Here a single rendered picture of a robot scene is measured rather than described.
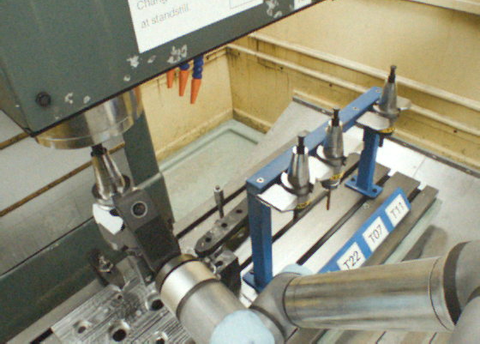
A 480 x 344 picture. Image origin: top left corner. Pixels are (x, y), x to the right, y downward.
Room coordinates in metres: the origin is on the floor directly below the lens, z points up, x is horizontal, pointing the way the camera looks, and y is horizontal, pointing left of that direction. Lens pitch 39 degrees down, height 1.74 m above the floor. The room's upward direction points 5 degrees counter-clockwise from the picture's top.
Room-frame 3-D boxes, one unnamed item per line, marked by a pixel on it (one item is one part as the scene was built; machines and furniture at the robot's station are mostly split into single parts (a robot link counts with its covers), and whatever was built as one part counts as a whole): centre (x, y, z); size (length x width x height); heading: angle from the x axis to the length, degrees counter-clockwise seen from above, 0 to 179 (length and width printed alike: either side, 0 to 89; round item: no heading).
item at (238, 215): (0.75, 0.04, 0.93); 0.26 x 0.05 x 0.06; 138
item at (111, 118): (0.50, 0.21, 1.51); 0.16 x 0.16 x 0.12
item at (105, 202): (0.50, 0.21, 1.31); 0.06 x 0.06 x 0.03
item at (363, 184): (0.88, -0.35, 1.05); 0.10 x 0.05 x 0.30; 43
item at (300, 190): (0.59, -0.10, 1.21); 0.06 x 0.06 x 0.03
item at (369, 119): (0.77, -0.31, 1.21); 0.07 x 0.05 x 0.01; 43
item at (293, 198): (0.55, -0.06, 1.21); 0.07 x 0.05 x 0.01; 43
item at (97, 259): (0.59, 0.33, 0.97); 0.13 x 0.03 x 0.15; 43
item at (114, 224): (0.46, 0.22, 1.27); 0.09 x 0.03 x 0.06; 50
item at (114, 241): (0.42, 0.19, 1.29); 0.09 x 0.05 x 0.02; 50
